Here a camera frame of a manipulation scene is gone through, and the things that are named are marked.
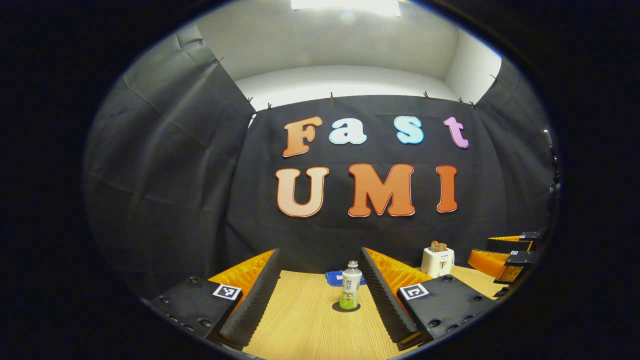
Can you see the dark round coaster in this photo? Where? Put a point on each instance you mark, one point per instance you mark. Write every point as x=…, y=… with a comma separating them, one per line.
x=337, y=308

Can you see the ceiling light panel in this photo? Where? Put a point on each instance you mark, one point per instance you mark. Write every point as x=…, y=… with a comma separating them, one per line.
x=345, y=6

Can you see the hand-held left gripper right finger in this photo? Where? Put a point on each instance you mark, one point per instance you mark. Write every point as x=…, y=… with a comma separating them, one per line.
x=387, y=305

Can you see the clear water bottle white label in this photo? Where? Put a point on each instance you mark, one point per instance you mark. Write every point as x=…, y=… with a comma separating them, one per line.
x=350, y=287

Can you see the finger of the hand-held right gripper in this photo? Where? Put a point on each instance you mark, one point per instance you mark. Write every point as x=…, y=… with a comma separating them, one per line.
x=492, y=262
x=510, y=245

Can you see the blue cloth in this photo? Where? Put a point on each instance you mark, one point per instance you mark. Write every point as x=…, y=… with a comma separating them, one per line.
x=332, y=277

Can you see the cream toaster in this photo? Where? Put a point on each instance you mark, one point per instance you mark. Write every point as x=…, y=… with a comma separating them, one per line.
x=437, y=264

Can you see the black backdrop cloth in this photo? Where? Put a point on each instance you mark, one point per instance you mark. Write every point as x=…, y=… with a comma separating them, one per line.
x=175, y=200

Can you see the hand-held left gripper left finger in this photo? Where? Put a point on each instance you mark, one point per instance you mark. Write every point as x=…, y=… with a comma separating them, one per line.
x=250, y=310

